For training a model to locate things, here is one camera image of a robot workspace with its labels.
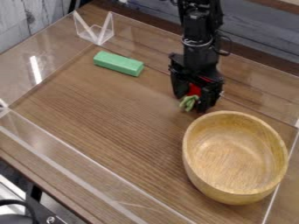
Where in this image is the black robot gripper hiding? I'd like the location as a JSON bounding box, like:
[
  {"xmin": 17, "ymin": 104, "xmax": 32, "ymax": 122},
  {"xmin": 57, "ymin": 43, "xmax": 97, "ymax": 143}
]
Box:
[{"xmin": 169, "ymin": 40, "xmax": 223, "ymax": 113}]

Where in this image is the black cable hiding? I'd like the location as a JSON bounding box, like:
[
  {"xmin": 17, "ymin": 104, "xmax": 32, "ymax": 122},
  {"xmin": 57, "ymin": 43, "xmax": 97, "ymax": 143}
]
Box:
[{"xmin": 0, "ymin": 198, "xmax": 39, "ymax": 224}]

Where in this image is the red plush strawberry toy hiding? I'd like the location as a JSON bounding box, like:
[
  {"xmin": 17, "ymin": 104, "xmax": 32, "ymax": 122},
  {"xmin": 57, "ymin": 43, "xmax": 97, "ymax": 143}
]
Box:
[{"xmin": 179, "ymin": 78, "xmax": 212, "ymax": 112}]

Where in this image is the green rectangular block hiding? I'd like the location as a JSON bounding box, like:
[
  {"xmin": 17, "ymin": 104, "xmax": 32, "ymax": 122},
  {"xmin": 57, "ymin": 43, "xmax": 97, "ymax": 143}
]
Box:
[{"xmin": 93, "ymin": 51, "xmax": 144, "ymax": 77}]

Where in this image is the clear acrylic tray wall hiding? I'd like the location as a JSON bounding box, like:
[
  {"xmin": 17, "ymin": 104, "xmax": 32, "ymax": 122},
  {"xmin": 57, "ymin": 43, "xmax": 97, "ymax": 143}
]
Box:
[{"xmin": 0, "ymin": 99, "xmax": 195, "ymax": 224}]

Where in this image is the black metal table clamp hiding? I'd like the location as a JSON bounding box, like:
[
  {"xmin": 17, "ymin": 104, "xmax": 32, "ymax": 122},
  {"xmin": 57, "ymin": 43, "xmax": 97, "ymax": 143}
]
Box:
[{"xmin": 24, "ymin": 185, "xmax": 67, "ymax": 224}]

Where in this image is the wooden bowl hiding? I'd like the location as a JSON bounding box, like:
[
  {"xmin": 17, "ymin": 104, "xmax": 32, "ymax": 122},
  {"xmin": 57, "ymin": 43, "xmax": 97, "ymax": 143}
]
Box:
[{"xmin": 181, "ymin": 110, "xmax": 288, "ymax": 205}]

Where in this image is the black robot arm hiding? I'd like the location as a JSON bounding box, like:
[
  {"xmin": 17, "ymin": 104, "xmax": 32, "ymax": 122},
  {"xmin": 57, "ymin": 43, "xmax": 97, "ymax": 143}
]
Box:
[{"xmin": 168, "ymin": 0, "xmax": 224, "ymax": 113}]

